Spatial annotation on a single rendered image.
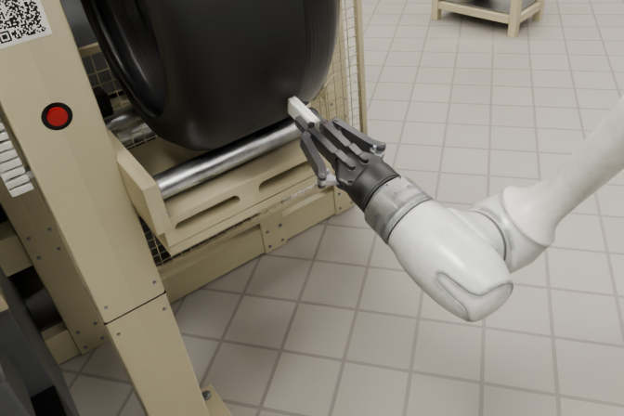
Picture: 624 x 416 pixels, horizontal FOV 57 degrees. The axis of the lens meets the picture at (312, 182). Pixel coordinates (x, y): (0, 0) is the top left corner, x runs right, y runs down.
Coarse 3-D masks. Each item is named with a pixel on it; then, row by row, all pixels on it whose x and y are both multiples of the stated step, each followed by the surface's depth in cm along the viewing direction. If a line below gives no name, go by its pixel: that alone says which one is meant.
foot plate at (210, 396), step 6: (210, 384) 169; (204, 390) 168; (210, 390) 168; (204, 396) 166; (210, 396) 166; (216, 396) 166; (210, 402) 165; (216, 402) 165; (222, 402) 164; (210, 408) 163; (216, 408) 163; (222, 408) 163; (210, 414) 162; (216, 414) 162; (222, 414) 161; (228, 414) 161
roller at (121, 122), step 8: (120, 112) 117; (128, 112) 118; (136, 112) 118; (104, 120) 116; (112, 120) 116; (120, 120) 117; (128, 120) 118; (136, 120) 119; (112, 128) 116; (120, 128) 117; (128, 128) 119
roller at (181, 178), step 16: (272, 128) 106; (288, 128) 107; (240, 144) 103; (256, 144) 104; (272, 144) 106; (192, 160) 100; (208, 160) 100; (224, 160) 101; (240, 160) 103; (160, 176) 97; (176, 176) 98; (192, 176) 99; (208, 176) 101; (176, 192) 99
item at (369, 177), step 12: (348, 156) 86; (372, 156) 86; (336, 168) 85; (360, 168) 84; (372, 168) 81; (384, 168) 81; (348, 180) 83; (360, 180) 81; (372, 180) 80; (384, 180) 80; (348, 192) 83; (360, 192) 81; (372, 192) 80; (360, 204) 82
